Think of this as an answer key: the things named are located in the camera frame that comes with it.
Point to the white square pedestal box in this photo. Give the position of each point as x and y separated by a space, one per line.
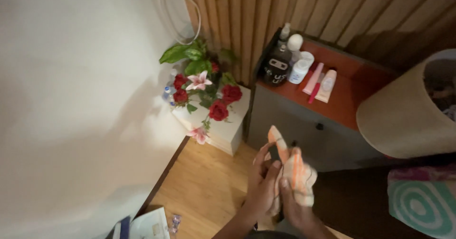
228 128

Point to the dark blue book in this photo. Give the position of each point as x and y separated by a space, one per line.
124 228

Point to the artificial red pink flower bouquet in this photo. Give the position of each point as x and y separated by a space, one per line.
206 85

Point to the white round-cap bottle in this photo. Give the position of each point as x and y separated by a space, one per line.
295 44

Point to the black drawer knob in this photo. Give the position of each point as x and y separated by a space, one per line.
319 126
294 143

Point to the teal white patterned bedding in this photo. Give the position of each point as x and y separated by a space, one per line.
424 203

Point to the clear plastic water bottle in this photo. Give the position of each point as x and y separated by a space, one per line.
169 89

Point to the person's right hand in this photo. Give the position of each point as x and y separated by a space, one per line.
294 210

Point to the pink tube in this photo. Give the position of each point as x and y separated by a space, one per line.
313 78

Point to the black bottle with white label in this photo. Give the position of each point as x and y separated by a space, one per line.
276 68

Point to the beige round laundry basket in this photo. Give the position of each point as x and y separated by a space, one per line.
402 118

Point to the pink toothbrush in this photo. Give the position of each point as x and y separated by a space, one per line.
315 89

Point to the clear spray bottle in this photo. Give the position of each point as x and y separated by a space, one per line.
285 32

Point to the orange white striped cloth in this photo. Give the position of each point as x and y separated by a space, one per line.
297 171

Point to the white papers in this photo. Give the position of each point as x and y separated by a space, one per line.
149 226

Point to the small clear plastic wrapper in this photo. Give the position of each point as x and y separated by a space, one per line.
175 223

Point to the cream tube with dark cap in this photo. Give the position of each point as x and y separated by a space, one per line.
326 85

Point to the grey nightstand with red-brown top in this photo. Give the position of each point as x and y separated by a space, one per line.
320 125

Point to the small white lidded jar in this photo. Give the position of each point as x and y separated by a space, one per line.
307 58

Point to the white jar with blue print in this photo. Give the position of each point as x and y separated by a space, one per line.
297 71

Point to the person's left hand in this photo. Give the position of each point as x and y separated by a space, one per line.
260 191

